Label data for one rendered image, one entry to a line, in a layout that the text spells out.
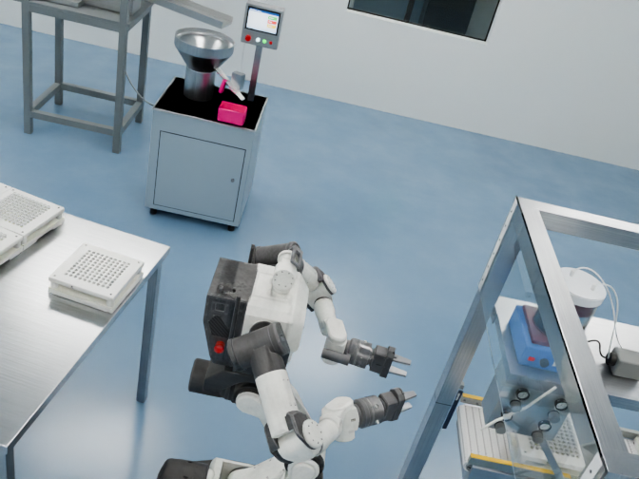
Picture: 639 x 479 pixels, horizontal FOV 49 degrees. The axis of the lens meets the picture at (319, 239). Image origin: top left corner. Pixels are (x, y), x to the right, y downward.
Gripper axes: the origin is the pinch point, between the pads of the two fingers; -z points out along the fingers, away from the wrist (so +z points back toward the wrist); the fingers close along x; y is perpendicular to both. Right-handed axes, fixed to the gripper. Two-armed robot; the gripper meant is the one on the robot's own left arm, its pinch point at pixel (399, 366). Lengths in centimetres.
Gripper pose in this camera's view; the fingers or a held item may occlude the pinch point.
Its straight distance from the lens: 239.1
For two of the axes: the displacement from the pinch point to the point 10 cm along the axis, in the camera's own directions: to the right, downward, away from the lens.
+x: -2.1, 8.1, 5.4
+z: -9.5, -2.9, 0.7
